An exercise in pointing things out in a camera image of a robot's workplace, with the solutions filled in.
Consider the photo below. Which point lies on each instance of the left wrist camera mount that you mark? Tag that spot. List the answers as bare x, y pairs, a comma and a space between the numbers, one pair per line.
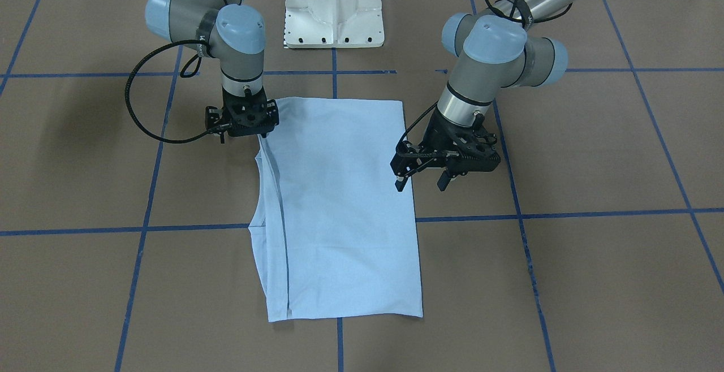
465, 151

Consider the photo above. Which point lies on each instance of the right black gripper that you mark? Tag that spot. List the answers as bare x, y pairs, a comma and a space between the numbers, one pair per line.
212, 116

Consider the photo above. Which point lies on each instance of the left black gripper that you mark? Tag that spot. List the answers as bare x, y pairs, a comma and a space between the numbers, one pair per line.
434, 132

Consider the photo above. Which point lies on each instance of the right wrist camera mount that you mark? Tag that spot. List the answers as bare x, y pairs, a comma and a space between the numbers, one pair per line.
242, 118

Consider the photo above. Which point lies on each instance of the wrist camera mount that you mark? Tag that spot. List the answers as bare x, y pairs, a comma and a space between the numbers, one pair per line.
465, 151
242, 118

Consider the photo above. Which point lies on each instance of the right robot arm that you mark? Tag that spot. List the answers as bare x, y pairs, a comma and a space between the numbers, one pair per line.
227, 30

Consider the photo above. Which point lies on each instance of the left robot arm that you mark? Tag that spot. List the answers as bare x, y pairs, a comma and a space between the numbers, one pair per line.
494, 51

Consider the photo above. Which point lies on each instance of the light blue t-shirt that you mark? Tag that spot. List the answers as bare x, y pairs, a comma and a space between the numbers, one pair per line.
331, 236

